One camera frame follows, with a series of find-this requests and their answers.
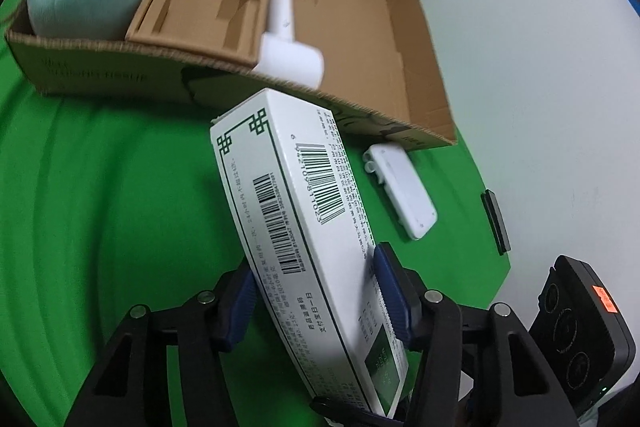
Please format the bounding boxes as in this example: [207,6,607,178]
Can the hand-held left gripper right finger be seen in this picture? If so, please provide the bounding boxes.
[372,243,576,427]

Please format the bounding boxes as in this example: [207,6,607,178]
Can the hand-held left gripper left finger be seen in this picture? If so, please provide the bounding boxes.
[62,264,258,427]

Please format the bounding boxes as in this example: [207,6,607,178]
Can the white carton with barcodes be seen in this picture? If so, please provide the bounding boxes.
[210,88,408,418]

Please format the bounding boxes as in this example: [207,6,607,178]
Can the white handheld device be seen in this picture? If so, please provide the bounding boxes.
[251,0,323,88]

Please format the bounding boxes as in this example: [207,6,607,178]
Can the large cardboard box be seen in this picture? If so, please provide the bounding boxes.
[5,0,458,151]

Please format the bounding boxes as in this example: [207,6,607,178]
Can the flat white plastic device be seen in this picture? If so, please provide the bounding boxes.
[362,143,437,241]

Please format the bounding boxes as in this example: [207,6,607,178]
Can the black rectangular bar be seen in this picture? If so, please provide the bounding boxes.
[481,189,512,256]

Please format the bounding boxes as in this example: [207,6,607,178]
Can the green tablecloth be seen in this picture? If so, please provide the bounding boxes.
[0,0,511,427]

